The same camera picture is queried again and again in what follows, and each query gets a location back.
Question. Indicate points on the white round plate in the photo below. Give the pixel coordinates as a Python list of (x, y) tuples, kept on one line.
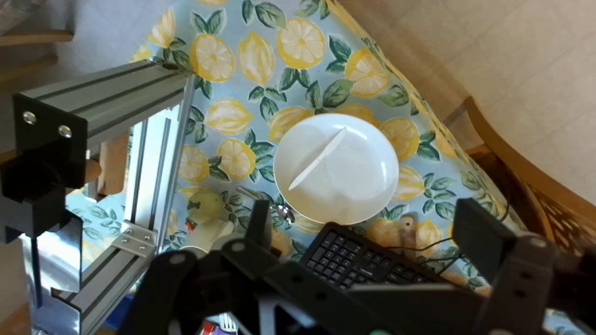
[(346, 180)]

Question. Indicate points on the brown wooden furniture edge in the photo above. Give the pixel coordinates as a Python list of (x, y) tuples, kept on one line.
[(29, 38)]

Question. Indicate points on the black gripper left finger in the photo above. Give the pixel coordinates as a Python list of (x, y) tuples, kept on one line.
[(257, 224)]

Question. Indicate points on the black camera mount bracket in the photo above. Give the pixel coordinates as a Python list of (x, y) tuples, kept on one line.
[(29, 187)]

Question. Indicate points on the shiny metal utensil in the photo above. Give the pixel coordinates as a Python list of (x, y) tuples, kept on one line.
[(281, 211)]

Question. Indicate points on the silver aluminium extrusion frame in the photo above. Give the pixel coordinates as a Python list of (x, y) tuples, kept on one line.
[(123, 94)]

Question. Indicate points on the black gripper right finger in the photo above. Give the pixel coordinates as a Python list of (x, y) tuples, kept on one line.
[(484, 234)]

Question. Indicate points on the white plastic knife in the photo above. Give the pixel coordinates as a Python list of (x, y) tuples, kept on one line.
[(316, 161)]

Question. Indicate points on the lemon print tablecloth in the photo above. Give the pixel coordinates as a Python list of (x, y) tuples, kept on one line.
[(322, 76)]

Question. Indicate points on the wooden cane back chair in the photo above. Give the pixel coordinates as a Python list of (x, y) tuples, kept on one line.
[(527, 180)]

